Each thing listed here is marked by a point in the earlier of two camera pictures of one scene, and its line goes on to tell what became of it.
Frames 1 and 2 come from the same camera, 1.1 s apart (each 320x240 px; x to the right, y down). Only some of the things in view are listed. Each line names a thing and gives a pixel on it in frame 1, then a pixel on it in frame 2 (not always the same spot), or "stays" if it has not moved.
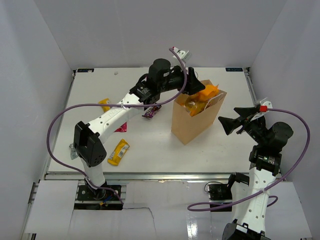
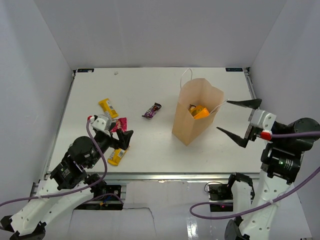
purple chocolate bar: [151, 111] stays
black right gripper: [230, 124] → [251, 133]
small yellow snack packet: [105, 101] stays
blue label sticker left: [85, 70] stays
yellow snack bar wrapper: [118, 152] stays
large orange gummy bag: [197, 102] → [199, 111]
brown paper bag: [185, 126] stays
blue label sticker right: [234, 69] stays
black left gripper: [193, 85] → [123, 142]
